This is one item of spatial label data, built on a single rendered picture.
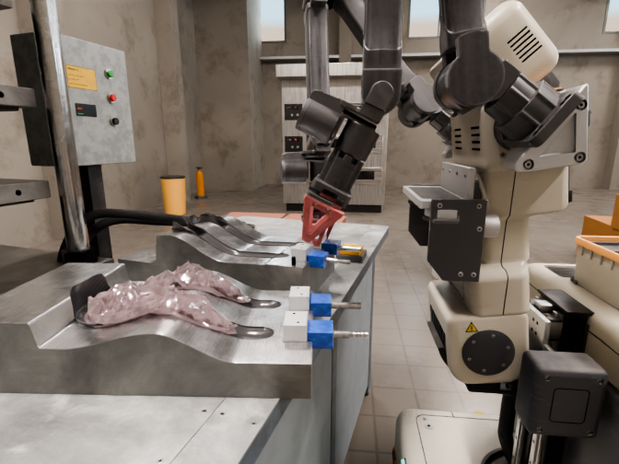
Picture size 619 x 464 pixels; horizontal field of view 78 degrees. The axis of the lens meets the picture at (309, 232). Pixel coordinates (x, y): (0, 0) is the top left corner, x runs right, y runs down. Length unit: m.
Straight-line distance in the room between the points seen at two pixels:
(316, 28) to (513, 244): 0.68
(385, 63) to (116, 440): 0.61
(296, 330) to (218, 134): 8.99
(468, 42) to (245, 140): 8.78
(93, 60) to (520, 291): 1.43
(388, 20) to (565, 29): 11.14
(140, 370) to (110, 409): 0.06
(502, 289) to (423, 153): 9.73
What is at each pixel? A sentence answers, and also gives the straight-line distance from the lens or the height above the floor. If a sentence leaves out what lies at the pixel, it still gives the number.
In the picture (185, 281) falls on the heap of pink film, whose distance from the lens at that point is 0.71.
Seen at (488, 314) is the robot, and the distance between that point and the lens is 0.86.
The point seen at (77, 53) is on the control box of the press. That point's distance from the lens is 1.54.
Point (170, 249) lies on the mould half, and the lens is 0.96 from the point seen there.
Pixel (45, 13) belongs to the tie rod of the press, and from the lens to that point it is 1.33.
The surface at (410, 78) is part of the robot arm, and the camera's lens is 1.06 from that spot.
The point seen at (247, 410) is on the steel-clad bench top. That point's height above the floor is 0.80.
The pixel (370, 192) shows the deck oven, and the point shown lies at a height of 0.34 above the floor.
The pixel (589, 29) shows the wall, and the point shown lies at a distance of 11.97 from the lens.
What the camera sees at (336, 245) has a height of 0.90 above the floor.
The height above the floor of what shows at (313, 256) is 0.90.
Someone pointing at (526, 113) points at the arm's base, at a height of 1.19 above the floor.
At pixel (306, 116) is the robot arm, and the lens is 0.61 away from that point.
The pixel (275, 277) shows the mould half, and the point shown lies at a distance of 0.83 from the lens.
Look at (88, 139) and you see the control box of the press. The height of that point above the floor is 1.16.
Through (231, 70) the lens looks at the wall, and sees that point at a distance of 9.50.
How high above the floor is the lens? 1.15
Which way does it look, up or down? 13 degrees down
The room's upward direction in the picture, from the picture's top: straight up
